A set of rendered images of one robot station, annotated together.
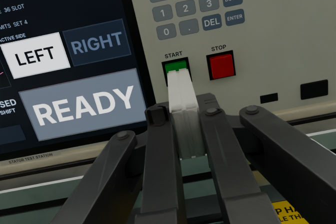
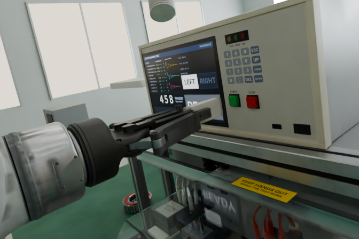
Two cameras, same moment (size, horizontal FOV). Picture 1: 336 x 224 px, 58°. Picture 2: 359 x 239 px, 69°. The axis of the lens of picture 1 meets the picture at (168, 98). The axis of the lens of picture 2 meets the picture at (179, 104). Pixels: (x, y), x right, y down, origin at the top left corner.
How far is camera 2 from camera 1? 0.32 m
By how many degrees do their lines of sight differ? 49
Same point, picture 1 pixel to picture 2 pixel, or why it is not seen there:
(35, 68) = (189, 86)
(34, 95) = (188, 97)
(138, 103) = not seen: hidden behind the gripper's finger
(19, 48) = (185, 78)
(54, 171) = not seen: hidden behind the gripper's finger
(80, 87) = (201, 97)
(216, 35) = (250, 86)
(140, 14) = (222, 71)
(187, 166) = (227, 146)
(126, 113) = not seen: hidden behind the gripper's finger
